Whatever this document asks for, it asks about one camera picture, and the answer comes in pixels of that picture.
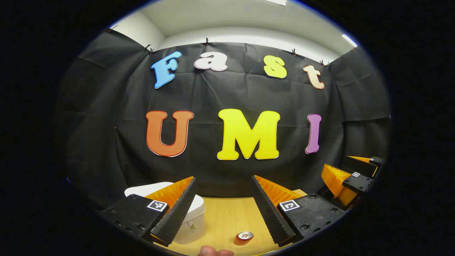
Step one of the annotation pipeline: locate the black backdrop cloth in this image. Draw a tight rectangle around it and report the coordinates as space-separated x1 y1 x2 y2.
55 29 391 214

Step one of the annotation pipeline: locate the red pop can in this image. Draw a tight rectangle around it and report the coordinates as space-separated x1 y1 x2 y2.
235 231 254 246

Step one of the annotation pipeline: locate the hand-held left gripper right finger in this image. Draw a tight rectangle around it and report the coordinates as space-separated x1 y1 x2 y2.
251 175 347 246

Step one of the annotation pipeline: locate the white desktop garbage bin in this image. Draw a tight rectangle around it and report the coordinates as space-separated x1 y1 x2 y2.
124 182 206 245

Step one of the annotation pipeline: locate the wooden desktop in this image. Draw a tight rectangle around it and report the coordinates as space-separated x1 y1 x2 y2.
154 189 308 256

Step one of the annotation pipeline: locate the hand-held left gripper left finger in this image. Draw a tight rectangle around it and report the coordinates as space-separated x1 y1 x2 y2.
100 176 197 247

